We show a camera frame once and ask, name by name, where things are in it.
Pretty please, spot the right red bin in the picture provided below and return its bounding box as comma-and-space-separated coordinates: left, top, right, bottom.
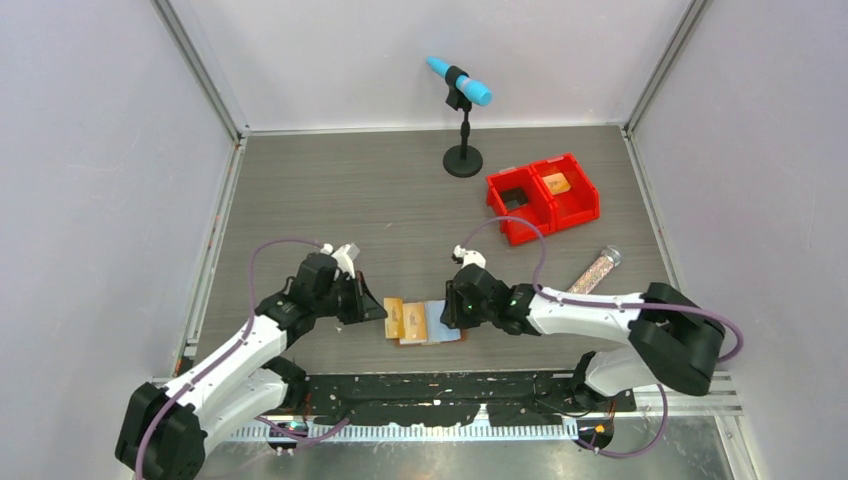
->
530, 153, 601, 231

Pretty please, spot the orange credit card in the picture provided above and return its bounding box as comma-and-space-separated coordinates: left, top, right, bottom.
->
400, 302, 428, 345
383, 297, 404, 340

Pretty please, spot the left red bin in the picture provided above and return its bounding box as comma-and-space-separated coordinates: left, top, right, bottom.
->
486, 166, 555, 236

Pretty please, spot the glitter tube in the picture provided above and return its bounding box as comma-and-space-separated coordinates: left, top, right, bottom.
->
567, 245, 622, 294

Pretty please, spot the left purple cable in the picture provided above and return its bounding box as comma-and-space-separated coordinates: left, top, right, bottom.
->
134, 237, 352, 480

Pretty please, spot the orange block in bin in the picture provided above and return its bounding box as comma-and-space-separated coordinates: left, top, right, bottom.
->
542, 172, 571, 195

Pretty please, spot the blue microphone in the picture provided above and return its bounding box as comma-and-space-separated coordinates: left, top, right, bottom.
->
426, 56, 493, 110

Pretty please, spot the black microphone stand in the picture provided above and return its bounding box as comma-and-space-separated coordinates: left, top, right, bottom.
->
442, 66, 483, 178

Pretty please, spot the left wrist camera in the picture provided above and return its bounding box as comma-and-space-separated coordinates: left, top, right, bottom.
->
320, 243, 360, 277

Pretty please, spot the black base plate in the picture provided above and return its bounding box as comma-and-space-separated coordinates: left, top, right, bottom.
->
241, 370, 637, 429

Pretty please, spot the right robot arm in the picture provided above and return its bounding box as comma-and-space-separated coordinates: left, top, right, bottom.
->
441, 264, 726, 411

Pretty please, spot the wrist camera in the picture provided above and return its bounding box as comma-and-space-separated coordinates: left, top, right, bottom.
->
451, 245, 486, 269
320, 243, 360, 277

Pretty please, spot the red bin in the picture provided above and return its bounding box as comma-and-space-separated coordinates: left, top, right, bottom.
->
486, 166, 555, 236
530, 153, 601, 231

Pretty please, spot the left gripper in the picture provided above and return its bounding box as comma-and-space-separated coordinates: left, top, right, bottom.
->
313, 270, 386, 325

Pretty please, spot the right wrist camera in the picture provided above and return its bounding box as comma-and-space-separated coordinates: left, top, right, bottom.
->
451, 245, 486, 269

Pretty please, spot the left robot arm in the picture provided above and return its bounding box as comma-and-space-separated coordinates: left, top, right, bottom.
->
115, 244, 387, 479

